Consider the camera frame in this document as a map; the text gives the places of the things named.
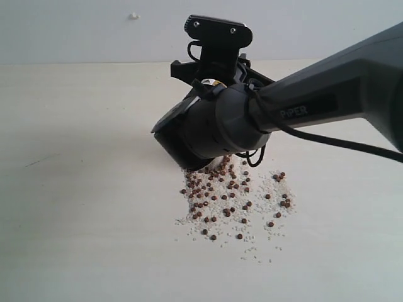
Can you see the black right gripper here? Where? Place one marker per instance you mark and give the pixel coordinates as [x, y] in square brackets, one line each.
[218, 69]

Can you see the scattered brown pellets and rice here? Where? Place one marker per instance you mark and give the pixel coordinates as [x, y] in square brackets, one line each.
[232, 206]

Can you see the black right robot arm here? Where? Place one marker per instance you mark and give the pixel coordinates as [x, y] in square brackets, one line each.
[232, 109]

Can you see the white wall plug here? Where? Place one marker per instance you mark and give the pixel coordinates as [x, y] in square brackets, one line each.
[133, 16]

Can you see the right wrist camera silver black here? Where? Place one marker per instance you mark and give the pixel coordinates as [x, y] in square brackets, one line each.
[216, 35]

